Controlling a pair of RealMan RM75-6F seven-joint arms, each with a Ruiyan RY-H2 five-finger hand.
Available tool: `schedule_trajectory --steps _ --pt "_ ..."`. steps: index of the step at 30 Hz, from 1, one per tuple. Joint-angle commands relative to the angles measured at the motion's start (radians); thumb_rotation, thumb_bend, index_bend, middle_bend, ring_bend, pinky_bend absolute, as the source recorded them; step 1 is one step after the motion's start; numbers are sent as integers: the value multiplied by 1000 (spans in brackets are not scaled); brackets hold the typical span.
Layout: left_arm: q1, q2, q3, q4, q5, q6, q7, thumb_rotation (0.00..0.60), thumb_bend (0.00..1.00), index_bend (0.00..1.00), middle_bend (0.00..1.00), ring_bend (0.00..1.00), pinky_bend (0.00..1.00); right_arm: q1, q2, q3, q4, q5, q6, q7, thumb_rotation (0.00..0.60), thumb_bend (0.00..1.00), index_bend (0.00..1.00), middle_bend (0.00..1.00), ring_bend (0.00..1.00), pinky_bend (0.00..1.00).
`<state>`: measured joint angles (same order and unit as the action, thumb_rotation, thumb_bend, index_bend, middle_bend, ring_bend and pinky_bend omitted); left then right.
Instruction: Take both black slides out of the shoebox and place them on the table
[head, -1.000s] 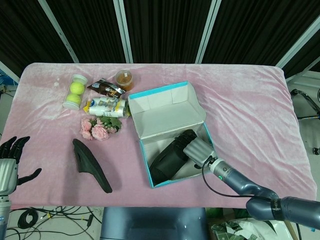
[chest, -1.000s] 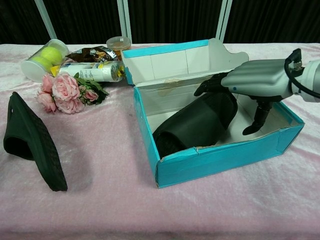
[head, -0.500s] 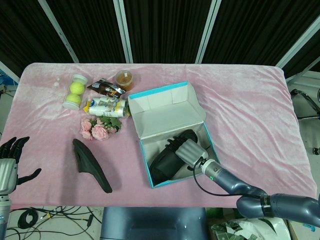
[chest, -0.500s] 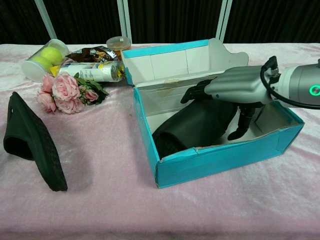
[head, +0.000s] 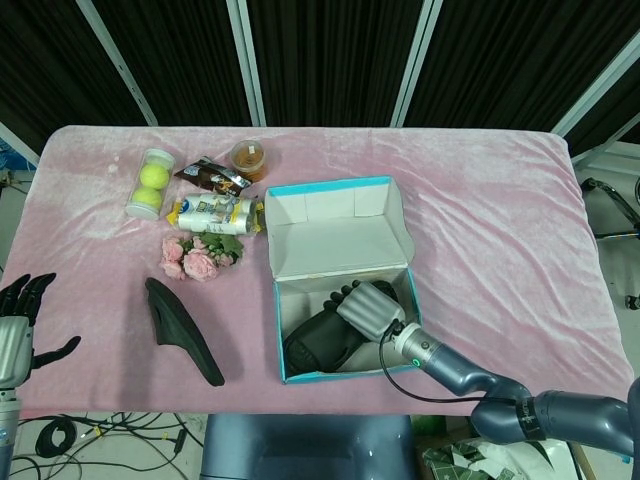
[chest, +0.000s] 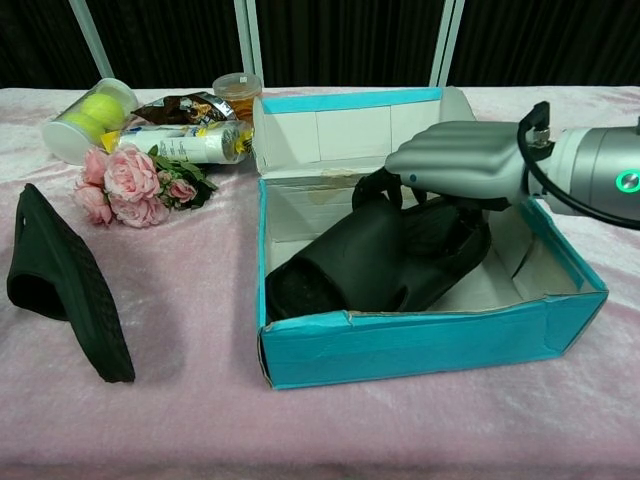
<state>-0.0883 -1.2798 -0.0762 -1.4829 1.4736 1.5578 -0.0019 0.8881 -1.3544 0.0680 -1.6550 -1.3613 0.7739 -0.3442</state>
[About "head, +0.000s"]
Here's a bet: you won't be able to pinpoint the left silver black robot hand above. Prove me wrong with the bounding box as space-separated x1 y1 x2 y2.
0 272 82 389

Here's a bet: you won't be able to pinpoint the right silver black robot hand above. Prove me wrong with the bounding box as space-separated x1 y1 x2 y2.
322 280 406 344

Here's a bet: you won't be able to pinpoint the black shoe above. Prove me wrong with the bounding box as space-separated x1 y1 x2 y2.
283 280 401 375
144 277 226 387

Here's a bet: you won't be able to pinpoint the blue cardboard shoe box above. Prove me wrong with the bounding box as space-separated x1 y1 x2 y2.
263 174 424 386

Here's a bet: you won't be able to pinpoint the pink velvet tablecloth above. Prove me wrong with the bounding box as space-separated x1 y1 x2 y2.
0 124 634 421

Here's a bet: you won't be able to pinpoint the blue grey robot torso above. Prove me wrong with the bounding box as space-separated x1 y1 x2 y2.
202 413 419 480

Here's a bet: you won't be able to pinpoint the green white patterned bag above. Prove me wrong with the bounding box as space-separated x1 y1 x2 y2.
419 432 596 480

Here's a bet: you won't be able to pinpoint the pink artificial rose bouquet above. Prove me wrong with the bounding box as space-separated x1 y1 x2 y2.
160 233 246 284

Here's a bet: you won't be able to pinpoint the white yellow snack package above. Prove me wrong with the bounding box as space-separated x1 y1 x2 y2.
166 193 265 236

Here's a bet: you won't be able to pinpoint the orange lidded plastic jar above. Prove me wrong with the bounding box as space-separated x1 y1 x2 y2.
229 140 271 184

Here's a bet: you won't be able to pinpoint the yellow tennis ball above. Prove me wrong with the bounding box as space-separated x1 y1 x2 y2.
139 163 171 190
130 187 164 210

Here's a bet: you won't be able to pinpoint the brown foil snack bag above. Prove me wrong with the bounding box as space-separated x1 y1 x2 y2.
173 156 253 195

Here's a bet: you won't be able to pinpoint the clear plastic tennis ball tube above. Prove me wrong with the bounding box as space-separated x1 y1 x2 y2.
124 147 177 219

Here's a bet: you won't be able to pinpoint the white plastic bag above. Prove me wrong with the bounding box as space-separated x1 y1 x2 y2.
542 439 586 480

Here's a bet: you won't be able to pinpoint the black pleated curtain panel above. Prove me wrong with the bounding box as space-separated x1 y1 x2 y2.
92 0 251 126
564 64 640 156
404 0 640 136
249 0 431 126
0 0 151 146

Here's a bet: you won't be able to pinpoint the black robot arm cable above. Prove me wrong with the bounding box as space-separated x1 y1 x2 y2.
378 327 521 405

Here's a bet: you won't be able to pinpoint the coiled black cable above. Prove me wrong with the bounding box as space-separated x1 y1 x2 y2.
37 417 77 459

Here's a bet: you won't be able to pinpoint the tangled floor cables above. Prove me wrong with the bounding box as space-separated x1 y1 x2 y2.
19 410 204 480

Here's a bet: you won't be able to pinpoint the white metal frame post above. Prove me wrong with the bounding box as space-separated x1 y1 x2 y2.
389 0 445 127
0 119 41 169
551 37 640 139
77 0 160 126
224 0 267 126

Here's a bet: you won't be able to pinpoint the chrome metal frame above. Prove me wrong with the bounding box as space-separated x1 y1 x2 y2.
582 177 640 241

